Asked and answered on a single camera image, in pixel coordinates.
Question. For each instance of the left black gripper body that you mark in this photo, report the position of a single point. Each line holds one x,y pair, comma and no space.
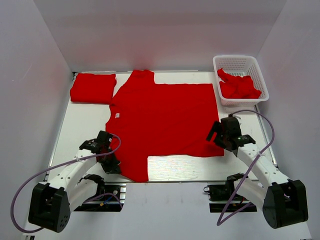
109,150

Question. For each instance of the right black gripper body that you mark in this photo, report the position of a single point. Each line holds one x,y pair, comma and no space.
221,137

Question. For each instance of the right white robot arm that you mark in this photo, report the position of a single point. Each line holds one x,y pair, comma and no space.
283,201

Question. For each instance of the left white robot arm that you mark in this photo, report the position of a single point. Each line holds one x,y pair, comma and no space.
52,202

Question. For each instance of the red t shirts in basket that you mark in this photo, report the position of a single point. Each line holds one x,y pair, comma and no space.
237,87

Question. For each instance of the folded red t shirt stack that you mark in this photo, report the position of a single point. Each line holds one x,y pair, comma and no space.
91,88

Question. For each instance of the white plastic basket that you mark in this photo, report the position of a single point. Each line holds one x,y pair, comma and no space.
240,66

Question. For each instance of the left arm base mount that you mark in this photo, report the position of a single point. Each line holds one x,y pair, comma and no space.
111,199

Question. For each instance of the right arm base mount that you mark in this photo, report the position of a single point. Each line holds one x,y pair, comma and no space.
218,197

